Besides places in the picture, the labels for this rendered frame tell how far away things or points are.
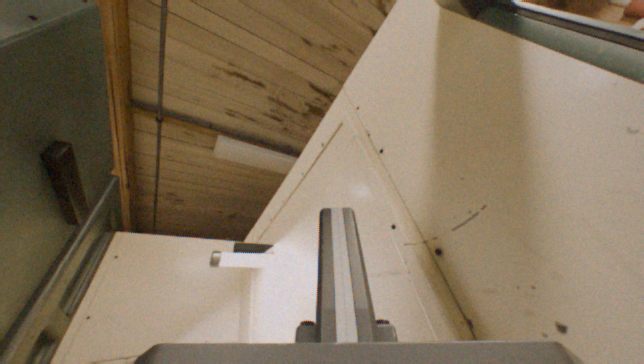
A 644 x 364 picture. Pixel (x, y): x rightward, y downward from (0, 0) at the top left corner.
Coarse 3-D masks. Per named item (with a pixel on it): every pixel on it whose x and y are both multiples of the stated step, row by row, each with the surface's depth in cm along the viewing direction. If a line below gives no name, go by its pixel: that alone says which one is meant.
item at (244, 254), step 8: (240, 248) 85; (248, 248) 86; (256, 248) 88; (264, 248) 90; (272, 248) 92; (216, 256) 76; (224, 256) 78; (232, 256) 80; (240, 256) 81; (248, 256) 83; (256, 256) 84; (264, 256) 86; (272, 256) 88; (216, 264) 76; (224, 264) 78; (232, 264) 79; (240, 264) 81; (248, 264) 82; (256, 264) 84; (264, 264) 85; (272, 264) 87
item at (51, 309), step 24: (120, 192) 101; (96, 216) 82; (120, 216) 111; (72, 240) 74; (96, 240) 99; (72, 264) 73; (96, 264) 97; (48, 288) 64; (72, 288) 88; (24, 312) 59; (48, 312) 66; (72, 312) 85; (24, 336) 58; (48, 336) 74; (0, 360) 53; (24, 360) 60; (48, 360) 76
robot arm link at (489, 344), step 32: (160, 352) 5; (192, 352) 5; (224, 352) 5; (256, 352) 5; (288, 352) 5; (320, 352) 5; (352, 352) 5; (384, 352) 5; (416, 352) 5; (448, 352) 5; (480, 352) 4; (512, 352) 4; (544, 352) 4
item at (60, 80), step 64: (0, 0) 41; (64, 0) 50; (0, 64) 36; (64, 64) 49; (0, 128) 39; (64, 128) 55; (0, 192) 42; (64, 192) 58; (0, 256) 46; (0, 320) 51
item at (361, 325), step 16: (352, 224) 9; (352, 240) 9; (352, 256) 8; (352, 272) 7; (352, 288) 7; (368, 288) 7; (352, 304) 6; (368, 304) 6; (352, 320) 6; (368, 320) 6; (384, 320) 7; (352, 336) 6; (368, 336) 6; (384, 336) 6
